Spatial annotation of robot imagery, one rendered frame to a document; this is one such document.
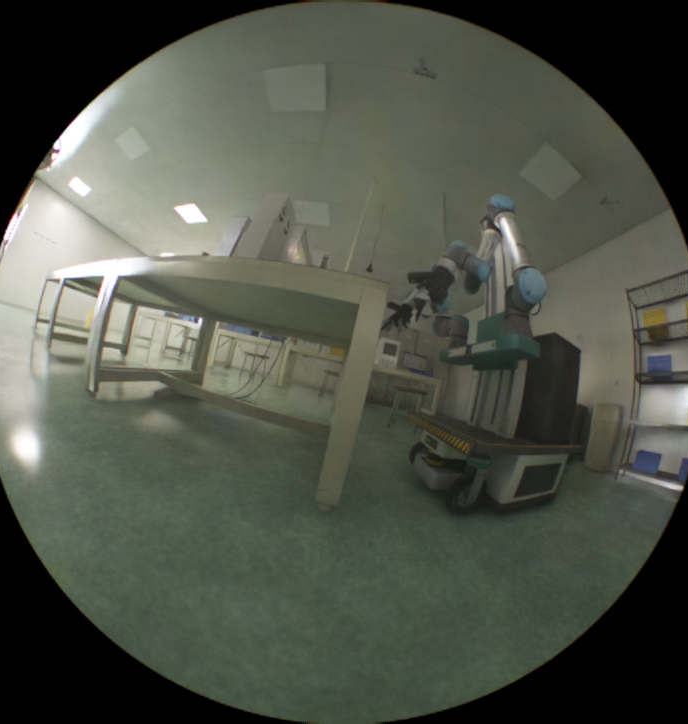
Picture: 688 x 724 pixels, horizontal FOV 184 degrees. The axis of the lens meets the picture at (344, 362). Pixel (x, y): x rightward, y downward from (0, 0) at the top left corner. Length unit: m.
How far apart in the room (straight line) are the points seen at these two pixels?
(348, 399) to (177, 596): 0.64
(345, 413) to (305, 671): 0.62
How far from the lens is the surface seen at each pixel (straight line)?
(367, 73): 2.41
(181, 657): 0.46
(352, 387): 0.60
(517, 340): 0.85
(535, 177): 2.90
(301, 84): 2.58
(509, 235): 0.99
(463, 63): 2.38
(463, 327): 1.33
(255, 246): 0.98
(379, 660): 0.48
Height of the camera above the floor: 0.44
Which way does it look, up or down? 4 degrees up
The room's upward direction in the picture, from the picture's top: 13 degrees clockwise
